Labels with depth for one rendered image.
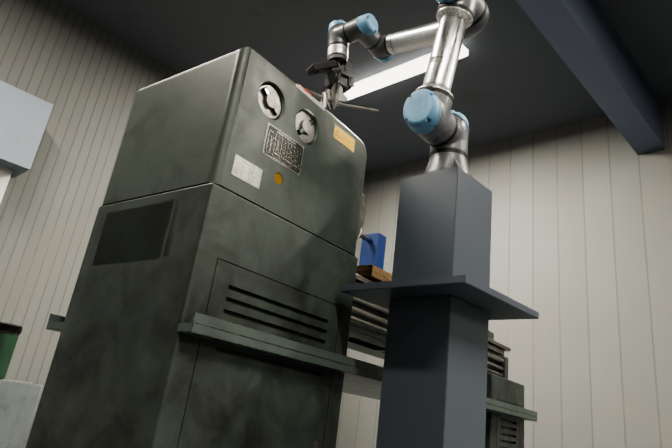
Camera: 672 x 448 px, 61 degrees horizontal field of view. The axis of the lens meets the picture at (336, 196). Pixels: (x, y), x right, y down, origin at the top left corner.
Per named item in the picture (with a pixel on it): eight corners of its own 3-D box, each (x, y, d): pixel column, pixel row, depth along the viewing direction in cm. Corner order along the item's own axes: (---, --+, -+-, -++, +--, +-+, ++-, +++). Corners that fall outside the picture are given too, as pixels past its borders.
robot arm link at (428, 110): (453, 147, 169) (490, -6, 183) (430, 123, 158) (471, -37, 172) (419, 147, 177) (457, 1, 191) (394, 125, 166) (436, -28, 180)
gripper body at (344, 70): (354, 88, 202) (354, 59, 206) (334, 80, 197) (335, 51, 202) (342, 97, 208) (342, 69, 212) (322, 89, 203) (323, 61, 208)
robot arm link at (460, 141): (474, 161, 177) (476, 123, 182) (455, 142, 167) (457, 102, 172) (439, 167, 184) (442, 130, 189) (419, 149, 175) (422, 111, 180)
